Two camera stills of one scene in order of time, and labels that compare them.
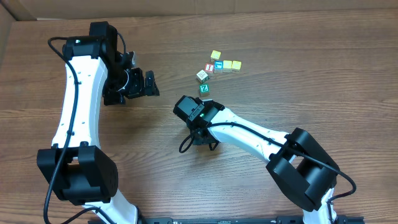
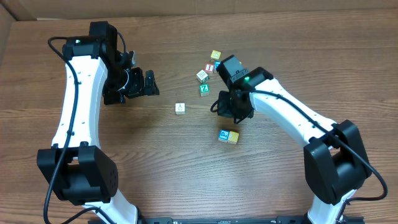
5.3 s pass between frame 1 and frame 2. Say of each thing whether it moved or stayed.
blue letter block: stayed
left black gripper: stayed
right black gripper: moved
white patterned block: stayed
